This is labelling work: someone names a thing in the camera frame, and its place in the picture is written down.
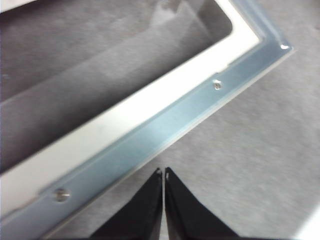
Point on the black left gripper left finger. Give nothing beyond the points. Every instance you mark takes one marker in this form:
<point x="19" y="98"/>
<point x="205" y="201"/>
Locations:
<point x="140" y="215"/>

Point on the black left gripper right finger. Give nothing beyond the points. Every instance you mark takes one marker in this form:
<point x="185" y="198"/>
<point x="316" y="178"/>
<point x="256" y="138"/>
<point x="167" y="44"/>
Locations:
<point x="185" y="215"/>

